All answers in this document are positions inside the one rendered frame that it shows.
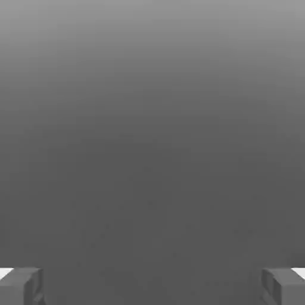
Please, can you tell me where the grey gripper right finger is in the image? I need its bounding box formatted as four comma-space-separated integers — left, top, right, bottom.
260, 267, 305, 305

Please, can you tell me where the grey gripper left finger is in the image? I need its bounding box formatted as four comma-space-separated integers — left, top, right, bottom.
0, 267, 46, 305

